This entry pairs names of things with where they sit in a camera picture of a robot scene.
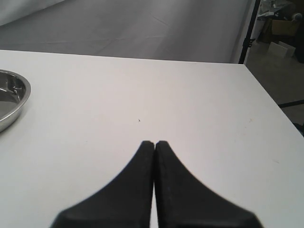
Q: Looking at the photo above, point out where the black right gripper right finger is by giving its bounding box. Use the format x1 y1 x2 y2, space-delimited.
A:
154 141 262 228

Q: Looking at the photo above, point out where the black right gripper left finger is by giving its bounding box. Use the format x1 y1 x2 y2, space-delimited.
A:
53 141 154 228

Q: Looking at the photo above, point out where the round stainless steel pan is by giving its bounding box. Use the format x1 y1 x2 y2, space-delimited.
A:
0 69 31 131

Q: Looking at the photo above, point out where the black stand pole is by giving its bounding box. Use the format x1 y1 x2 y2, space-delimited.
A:
238 0 260 64

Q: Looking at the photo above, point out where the grey backdrop cloth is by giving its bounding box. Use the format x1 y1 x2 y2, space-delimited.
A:
0 0 254 63

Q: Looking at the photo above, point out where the white flat panel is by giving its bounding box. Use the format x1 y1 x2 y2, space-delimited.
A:
267 41 295 58

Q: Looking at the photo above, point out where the brown cardboard box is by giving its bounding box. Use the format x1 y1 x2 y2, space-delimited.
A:
271 19 300 36

